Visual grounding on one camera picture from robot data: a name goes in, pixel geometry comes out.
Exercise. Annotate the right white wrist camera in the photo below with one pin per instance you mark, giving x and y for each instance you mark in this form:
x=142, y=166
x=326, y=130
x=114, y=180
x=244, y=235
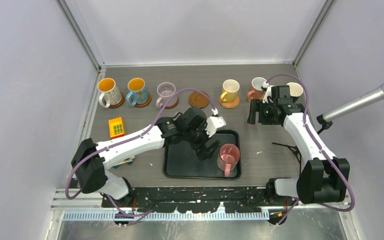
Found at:
x=266, y=88

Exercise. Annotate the white mug pink handle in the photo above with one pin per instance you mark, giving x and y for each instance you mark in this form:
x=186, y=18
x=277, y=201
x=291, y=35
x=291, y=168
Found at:
x=256, y=89

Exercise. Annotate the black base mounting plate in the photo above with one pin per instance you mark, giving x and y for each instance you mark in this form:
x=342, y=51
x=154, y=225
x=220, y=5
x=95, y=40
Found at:
x=198, y=200

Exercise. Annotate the blue mug orange inside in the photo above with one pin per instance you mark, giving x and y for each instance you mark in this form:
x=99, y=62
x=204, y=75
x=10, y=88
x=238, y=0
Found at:
x=137, y=89

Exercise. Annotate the lilac mug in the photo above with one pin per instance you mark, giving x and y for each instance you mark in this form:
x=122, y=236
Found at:
x=165, y=90

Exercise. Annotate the brown wooden coaster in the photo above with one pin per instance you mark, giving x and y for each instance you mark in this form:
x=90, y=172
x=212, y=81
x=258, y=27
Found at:
x=143, y=101
x=118, y=104
x=198, y=100

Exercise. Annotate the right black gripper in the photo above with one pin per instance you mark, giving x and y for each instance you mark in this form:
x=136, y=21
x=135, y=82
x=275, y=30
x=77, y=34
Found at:
x=258, y=105

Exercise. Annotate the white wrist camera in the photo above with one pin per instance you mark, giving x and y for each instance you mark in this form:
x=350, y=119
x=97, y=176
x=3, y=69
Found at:
x=266, y=88
x=214, y=123

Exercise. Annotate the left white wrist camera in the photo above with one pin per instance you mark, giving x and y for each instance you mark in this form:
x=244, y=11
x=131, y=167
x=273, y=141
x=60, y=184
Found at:
x=214, y=123

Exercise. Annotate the dark wooden coaster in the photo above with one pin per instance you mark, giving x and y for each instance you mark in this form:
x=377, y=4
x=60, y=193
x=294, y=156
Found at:
x=173, y=105

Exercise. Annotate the white mug black handle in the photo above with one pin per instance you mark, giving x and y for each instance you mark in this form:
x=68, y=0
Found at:
x=295, y=89

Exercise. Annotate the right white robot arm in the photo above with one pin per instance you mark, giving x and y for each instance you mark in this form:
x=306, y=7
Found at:
x=322, y=177

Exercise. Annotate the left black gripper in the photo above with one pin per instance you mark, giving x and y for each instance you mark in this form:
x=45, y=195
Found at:
x=202, y=151

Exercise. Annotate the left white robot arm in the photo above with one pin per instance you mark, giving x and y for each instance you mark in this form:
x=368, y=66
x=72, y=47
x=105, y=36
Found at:
x=92, y=161

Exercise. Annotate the white mug orange inside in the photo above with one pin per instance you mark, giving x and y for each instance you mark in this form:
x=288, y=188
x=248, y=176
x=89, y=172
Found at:
x=110, y=94

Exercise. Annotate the cream mug yellow handle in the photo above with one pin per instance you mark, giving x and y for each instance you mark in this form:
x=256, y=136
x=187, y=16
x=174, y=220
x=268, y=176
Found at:
x=230, y=88

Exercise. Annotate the black serving tray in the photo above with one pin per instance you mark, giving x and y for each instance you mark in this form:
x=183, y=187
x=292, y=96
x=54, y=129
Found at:
x=180, y=161

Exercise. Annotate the woven rattan coaster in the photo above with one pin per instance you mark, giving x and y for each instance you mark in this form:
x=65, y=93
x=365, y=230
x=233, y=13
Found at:
x=250, y=97
x=230, y=105

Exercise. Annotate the silver microphone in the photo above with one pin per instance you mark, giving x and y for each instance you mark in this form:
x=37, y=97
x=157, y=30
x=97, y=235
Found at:
x=360, y=102

